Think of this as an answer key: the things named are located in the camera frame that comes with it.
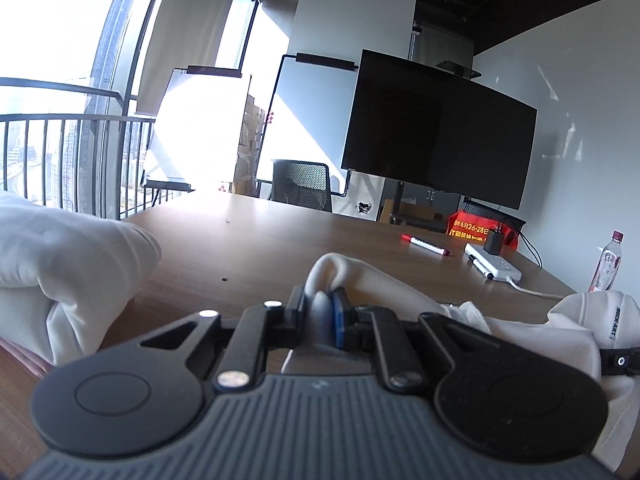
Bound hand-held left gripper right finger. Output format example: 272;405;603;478
331;285;507;394

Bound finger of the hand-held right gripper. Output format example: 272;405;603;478
598;345;640;379

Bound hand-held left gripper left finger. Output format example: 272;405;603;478
136;285;309;394

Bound clear water bottle pink cap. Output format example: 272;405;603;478
587;230;626;294

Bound red capped marker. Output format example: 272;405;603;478
401;234;454;257

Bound black mesh office chair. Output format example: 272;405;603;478
462;197;527;234
271;159;334;214

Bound black marker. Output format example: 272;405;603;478
467;254;496;280

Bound white power strip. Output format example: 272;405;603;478
465;242;524;281

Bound red bag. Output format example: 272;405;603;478
446;210;520;250

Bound stack of cardboard boxes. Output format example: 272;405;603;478
232;95;269;194

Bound black framed whiteboard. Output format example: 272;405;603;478
256;52;360;199

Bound white flip chart easel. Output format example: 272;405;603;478
142;65;252;194

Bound black television screen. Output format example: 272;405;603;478
341;49;539;211

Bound white garment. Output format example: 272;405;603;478
0;192;163;367

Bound black balcony railing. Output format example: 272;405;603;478
0;77;157;222

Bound white power cable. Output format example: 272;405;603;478
507;275;567;301

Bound black cable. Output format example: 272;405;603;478
519;234;544;267

